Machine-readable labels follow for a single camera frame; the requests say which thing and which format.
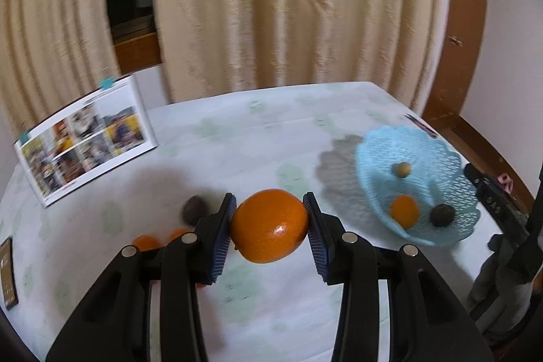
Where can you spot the narrow cream curtain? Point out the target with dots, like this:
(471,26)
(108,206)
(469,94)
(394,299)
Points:
(55,27)

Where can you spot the wide cream curtain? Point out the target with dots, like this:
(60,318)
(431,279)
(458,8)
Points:
(297,5)

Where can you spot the open photo booklet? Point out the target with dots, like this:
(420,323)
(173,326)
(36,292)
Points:
(85,141)

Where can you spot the large orange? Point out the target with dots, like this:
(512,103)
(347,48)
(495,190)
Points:
(267,226)

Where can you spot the tan longan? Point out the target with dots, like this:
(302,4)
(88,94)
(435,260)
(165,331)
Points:
(402,169)

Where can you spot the dark rectangular card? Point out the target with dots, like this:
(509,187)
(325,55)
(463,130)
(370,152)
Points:
(8,273)

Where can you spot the small orange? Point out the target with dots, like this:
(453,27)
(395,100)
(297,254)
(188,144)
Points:
(405,211)
(178,234)
(144,242)

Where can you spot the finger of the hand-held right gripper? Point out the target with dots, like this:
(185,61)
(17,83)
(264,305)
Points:
(494,196)

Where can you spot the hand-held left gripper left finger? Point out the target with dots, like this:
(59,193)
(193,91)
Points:
(222,234)

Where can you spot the wooden door frame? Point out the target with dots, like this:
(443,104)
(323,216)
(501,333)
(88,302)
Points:
(466,5)

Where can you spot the wooden window sill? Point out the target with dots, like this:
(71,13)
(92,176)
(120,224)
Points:
(138,48)

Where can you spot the metal wall hook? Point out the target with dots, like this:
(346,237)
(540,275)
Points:
(456,41)

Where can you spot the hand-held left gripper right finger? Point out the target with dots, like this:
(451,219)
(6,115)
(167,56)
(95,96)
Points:
(316,243)

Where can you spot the pink slipper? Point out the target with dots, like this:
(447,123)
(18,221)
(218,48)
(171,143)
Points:
(505,182)

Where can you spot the light blue lattice basket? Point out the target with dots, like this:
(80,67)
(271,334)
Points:
(424,150)

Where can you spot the dark brown fruit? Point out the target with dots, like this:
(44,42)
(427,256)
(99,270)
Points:
(194,208)
(442,215)

